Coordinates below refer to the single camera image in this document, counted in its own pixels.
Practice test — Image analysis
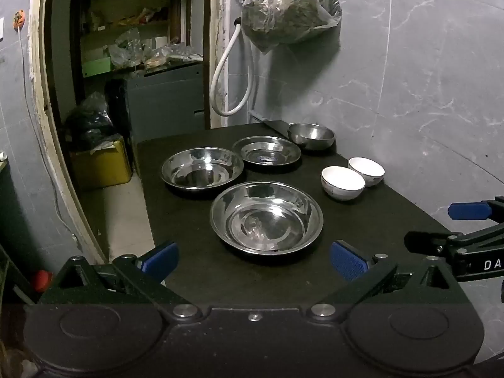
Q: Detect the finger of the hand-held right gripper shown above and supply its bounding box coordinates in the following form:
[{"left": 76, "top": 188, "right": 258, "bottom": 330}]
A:
[
  {"left": 448, "top": 196, "right": 504, "bottom": 221},
  {"left": 404, "top": 232, "right": 457, "bottom": 258}
]

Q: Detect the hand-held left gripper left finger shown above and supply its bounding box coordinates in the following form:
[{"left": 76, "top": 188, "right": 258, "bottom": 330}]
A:
[{"left": 39, "top": 241, "right": 199, "bottom": 318}]

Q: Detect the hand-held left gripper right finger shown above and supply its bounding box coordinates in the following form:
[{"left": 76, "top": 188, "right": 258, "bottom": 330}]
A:
[{"left": 309, "top": 241, "right": 473, "bottom": 318}]

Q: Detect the white ceramic bowl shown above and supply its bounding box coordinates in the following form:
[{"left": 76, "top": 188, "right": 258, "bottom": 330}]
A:
[
  {"left": 348, "top": 157, "right": 386, "bottom": 187},
  {"left": 321, "top": 166, "right": 366, "bottom": 201}
]

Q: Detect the large steel basin plate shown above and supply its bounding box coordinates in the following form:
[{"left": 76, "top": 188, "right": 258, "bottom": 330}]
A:
[{"left": 209, "top": 182, "right": 324, "bottom": 255}]

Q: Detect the steel bowl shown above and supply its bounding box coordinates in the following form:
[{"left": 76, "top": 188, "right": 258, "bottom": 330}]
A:
[{"left": 287, "top": 122, "right": 336, "bottom": 151}]

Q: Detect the yellow box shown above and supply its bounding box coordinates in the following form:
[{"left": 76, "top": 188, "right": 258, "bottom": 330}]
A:
[{"left": 71, "top": 136, "right": 132, "bottom": 190}]

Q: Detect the red knob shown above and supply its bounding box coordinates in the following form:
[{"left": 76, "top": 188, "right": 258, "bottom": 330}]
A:
[{"left": 31, "top": 271, "right": 54, "bottom": 293}]

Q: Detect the black garbage bag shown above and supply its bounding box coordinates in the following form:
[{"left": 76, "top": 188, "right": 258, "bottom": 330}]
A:
[{"left": 65, "top": 92, "right": 119, "bottom": 152}]

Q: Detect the grey metal cabinet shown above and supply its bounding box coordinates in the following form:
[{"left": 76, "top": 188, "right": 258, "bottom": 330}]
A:
[{"left": 118, "top": 63, "right": 207, "bottom": 142}]

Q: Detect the green box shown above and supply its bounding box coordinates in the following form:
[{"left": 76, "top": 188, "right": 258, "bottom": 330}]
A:
[{"left": 83, "top": 57, "right": 113, "bottom": 77}]

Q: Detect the crumpled clear plastic bag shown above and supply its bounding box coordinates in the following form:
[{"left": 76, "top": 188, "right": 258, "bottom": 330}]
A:
[{"left": 108, "top": 27, "right": 154, "bottom": 67}]

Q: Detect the wooden shelf unit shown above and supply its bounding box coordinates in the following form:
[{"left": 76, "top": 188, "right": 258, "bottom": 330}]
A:
[{"left": 73, "top": 0, "right": 205, "bottom": 79}]

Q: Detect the plastic bag of dried herbs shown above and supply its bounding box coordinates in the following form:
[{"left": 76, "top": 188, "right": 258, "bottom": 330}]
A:
[{"left": 241, "top": 0, "right": 342, "bottom": 54}]

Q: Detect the white door frame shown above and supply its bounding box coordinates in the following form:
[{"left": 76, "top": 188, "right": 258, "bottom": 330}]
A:
[{"left": 29, "top": 0, "right": 109, "bottom": 264}]

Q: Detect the thin grey cable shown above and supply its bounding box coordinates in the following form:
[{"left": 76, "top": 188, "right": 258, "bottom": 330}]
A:
[{"left": 18, "top": 27, "right": 79, "bottom": 249}]

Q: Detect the white hose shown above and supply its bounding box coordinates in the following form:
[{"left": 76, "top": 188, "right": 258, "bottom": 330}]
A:
[{"left": 210, "top": 18, "right": 255, "bottom": 118}]

